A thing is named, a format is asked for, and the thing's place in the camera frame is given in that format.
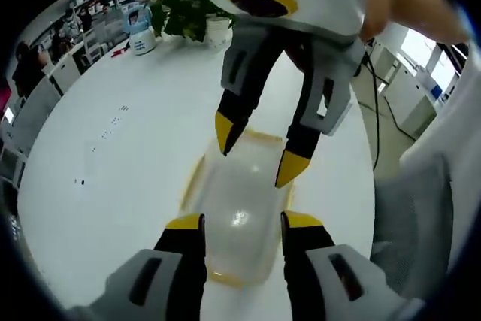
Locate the white plant pot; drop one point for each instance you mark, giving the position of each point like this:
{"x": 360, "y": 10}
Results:
{"x": 218, "y": 33}

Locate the blue and white bottle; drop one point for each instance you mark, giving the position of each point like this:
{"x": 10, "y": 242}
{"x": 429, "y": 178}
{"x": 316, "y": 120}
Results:
{"x": 141, "y": 41}

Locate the clear plastic tray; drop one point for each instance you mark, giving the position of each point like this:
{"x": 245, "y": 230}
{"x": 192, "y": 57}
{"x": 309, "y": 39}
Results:
{"x": 240, "y": 200}

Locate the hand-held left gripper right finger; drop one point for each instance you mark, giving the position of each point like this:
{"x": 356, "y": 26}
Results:
{"x": 308, "y": 272}

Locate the green potted plant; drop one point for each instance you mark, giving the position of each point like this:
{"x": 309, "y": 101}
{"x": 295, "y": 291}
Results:
{"x": 188, "y": 9}

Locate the bright window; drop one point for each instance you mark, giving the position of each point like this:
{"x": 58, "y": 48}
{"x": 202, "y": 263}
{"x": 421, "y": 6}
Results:
{"x": 417, "y": 46}

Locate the white cabinets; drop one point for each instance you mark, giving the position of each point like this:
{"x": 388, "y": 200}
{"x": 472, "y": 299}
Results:
{"x": 406, "y": 91}

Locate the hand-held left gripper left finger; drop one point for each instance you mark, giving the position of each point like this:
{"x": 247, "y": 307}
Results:
{"x": 180, "y": 272}

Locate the small red object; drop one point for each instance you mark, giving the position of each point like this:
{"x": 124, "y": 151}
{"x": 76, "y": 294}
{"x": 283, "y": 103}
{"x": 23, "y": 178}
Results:
{"x": 120, "y": 52}

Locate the person's right hand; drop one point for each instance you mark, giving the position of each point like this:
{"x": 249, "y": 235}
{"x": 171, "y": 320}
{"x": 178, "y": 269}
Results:
{"x": 381, "y": 5}

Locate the white office chair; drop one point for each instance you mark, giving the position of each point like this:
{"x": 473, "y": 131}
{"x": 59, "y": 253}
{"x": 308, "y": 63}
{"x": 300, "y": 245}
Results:
{"x": 424, "y": 215}

